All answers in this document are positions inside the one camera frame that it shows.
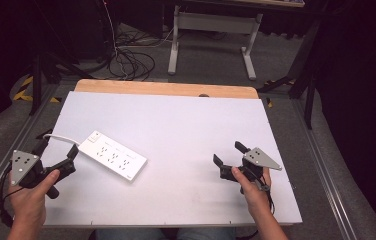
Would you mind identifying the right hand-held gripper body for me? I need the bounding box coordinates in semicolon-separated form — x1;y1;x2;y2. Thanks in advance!
219;146;283;195

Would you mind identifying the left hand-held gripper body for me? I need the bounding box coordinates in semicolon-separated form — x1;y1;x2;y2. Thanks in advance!
9;149;77;200

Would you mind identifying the white power strip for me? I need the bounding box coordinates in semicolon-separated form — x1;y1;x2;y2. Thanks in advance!
77;130;149;182

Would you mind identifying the person's right hand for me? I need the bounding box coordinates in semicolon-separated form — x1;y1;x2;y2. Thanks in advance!
230;166;273;218

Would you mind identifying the person's left hand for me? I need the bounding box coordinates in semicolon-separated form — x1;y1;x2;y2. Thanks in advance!
6;168;61;231

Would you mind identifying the white board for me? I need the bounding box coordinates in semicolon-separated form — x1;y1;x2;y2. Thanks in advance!
42;91;304;228

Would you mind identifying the yellow black floor tape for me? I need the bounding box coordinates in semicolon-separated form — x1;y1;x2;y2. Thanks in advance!
12;75;62;104

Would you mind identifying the black tripod stand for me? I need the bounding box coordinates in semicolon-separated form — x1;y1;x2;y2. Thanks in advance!
28;0;94;117

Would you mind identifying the wooden table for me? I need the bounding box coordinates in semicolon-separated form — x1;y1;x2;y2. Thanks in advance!
74;78;260;100

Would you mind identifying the black metal stand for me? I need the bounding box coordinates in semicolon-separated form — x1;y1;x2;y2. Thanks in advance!
256;18;322;130

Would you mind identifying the white power strip cable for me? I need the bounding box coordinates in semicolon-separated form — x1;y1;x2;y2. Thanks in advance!
42;133;82;147

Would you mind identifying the aluminium rail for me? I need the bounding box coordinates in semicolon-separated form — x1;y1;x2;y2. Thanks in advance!
0;83;61;216
291;98;359;240

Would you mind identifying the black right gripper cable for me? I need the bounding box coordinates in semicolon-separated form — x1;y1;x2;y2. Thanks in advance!
257;179;276;216

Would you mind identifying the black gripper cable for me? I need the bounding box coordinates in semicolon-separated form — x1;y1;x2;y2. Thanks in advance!
257;179;276;216
0;164;24;229

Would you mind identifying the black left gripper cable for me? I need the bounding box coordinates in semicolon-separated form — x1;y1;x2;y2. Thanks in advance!
0;164;24;229

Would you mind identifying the bundle of black floor cables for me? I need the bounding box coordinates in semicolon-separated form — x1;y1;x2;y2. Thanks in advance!
107;28;157;82

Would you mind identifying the white floor cable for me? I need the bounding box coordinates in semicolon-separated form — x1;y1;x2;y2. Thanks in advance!
102;0;175;79

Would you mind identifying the grey metal desk frame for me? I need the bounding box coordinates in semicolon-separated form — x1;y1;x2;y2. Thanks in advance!
167;4;264;82

